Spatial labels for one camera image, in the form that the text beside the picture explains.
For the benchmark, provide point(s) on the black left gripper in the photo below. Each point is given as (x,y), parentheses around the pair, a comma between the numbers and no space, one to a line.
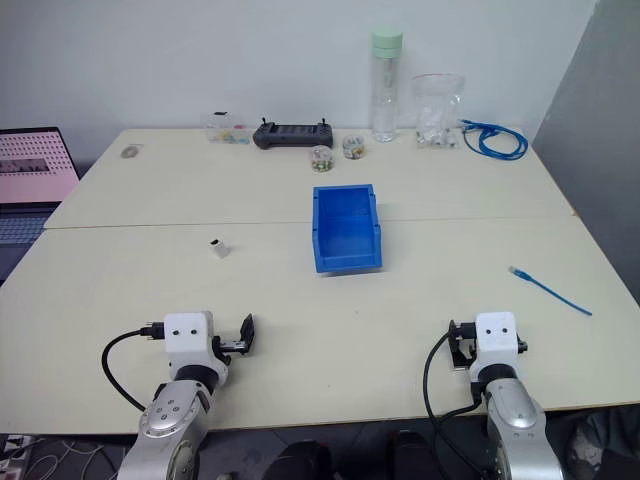
(231,345)

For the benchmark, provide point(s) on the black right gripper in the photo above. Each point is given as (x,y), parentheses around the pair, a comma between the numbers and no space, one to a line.
(468,345)

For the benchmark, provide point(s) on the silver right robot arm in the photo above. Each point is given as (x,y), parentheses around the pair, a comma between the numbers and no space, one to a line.
(520,425)

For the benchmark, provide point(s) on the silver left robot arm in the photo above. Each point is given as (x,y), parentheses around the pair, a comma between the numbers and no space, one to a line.
(167,425)

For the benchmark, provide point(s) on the small white connector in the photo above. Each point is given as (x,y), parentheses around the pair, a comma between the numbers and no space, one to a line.
(221,250)

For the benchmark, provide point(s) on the dark rounded shape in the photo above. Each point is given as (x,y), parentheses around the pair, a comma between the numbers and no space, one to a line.
(300,462)
(415,457)

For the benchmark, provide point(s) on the blue plastic storage bin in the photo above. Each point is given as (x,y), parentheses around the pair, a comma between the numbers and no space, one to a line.
(346,230)

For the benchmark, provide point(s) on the dark grey bundle on floor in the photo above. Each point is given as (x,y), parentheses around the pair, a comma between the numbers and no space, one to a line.
(600,440)

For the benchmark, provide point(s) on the small clear jar of beads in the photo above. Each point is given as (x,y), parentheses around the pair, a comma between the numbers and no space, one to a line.
(354,147)
(323,160)

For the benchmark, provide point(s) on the black handheld remote controller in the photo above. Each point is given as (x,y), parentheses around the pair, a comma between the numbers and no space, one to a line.
(292,135)

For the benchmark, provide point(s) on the clear box of small parts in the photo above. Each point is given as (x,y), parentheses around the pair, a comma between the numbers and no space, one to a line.
(225,130)

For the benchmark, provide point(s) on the grey round disc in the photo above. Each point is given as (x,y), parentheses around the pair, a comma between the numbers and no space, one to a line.
(131,151)

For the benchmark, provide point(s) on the clear plastic zip bag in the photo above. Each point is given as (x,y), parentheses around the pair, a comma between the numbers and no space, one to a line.
(437,115)

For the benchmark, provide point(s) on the clear bottle with green lid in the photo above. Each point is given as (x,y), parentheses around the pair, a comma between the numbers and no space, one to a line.
(385,95)

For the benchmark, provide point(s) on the open laptop with pink screen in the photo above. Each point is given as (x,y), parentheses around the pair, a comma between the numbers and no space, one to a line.
(30,170)

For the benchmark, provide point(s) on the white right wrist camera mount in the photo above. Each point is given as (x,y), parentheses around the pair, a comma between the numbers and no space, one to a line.
(495,340)

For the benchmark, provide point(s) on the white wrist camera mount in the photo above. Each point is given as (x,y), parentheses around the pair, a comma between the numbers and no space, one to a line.
(495,340)
(186,340)

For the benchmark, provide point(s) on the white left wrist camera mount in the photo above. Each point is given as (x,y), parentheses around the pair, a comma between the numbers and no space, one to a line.
(186,340)

